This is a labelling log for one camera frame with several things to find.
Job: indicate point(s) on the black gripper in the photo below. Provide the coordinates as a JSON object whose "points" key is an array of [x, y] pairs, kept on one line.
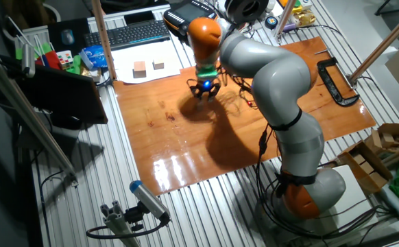
{"points": [[206, 85]]}

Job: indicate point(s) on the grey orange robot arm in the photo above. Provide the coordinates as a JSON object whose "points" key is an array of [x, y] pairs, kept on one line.
{"points": [[271, 68]]}

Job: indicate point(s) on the medium wooden cube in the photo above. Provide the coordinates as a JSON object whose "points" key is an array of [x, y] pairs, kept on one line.
{"points": [[158, 63]]}

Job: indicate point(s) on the glossy wooden board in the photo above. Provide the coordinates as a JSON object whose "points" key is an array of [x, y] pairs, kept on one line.
{"points": [[185, 144]]}

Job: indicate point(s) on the large wooden cube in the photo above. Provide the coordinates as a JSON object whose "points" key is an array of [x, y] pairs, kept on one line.
{"points": [[140, 69]]}

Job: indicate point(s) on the black orange teach pendant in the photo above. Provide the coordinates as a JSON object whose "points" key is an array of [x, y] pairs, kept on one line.
{"points": [[179, 13]]}

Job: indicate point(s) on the white paper sheet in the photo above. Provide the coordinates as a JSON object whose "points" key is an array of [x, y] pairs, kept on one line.
{"points": [[127, 56]]}

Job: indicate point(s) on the black filament spool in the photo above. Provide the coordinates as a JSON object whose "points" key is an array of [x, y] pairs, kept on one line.
{"points": [[244, 8]]}

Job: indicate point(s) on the black keyboard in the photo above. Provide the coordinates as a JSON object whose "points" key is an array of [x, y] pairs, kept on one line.
{"points": [[131, 34]]}

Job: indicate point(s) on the black smartphone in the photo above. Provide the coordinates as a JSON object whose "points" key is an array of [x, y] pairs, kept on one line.
{"points": [[139, 18]]}

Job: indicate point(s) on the purple marker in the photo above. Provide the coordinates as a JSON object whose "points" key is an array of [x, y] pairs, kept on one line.
{"points": [[289, 27]]}

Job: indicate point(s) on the blue plastic bag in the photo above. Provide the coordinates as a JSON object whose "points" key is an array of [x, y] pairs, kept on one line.
{"points": [[96, 56]]}

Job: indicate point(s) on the gold foil packet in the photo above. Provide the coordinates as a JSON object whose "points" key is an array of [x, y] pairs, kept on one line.
{"points": [[304, 19]]}

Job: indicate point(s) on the black C-clamp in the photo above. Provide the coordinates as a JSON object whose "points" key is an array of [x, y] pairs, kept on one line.
{"points": [[329, 82]]}

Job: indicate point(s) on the colourful puzzle cube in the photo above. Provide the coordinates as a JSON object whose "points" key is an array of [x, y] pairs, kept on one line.
{"points": [[64, 60]]}

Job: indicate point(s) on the black monitor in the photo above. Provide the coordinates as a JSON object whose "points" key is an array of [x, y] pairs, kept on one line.
{"points": [[59, 92]]}

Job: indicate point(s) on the dark computer mouse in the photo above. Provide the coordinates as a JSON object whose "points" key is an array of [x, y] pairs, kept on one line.
{"points": [[68, 37]]}

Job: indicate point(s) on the red packet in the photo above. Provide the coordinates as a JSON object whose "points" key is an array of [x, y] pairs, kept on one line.
{"points": [[52, 60]]}

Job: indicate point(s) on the black mouse pad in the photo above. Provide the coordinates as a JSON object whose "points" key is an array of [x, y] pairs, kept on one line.
{"points": [[55, 34]]}

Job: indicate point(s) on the short aluminium profile stand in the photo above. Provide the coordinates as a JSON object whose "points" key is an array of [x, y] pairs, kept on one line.
{"points": [[117, 226]]}

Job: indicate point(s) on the brown cardboard box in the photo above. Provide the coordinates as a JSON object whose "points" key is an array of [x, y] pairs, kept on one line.
{"points": [[367, 171]]}

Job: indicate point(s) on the small cardboard box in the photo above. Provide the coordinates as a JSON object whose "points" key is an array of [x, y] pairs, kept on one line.
{"points": [[391, 128]]}

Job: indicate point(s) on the pale grey roll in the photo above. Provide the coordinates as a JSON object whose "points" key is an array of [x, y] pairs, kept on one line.
{"points": [[395, 202]]}

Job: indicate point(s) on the silver camera blue end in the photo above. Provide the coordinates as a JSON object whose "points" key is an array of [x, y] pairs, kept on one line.
{"points": [[149, 200]]}

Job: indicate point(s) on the black camera bracket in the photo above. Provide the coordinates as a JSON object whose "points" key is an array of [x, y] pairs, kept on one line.
{"points": [[134, 216]]}

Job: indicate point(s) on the long aluminium frame strut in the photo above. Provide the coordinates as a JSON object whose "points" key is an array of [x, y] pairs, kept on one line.
{"points": [[31, 118]]}

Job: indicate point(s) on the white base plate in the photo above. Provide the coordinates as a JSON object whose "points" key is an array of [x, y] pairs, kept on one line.
{"points": [[362, 199]]}

